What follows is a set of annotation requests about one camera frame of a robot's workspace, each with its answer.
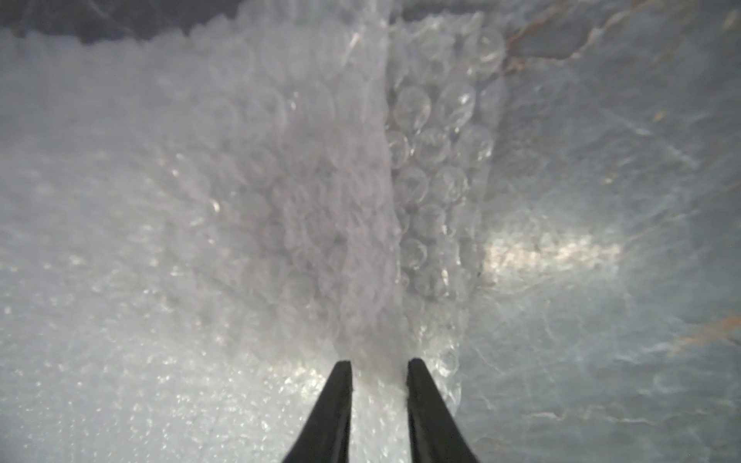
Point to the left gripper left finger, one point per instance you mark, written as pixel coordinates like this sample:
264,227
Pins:
325,435

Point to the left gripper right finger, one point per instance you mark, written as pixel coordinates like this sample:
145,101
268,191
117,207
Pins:
434,435

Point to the bubble wrap sheet stack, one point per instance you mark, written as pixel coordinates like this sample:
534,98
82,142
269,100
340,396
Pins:
440,162

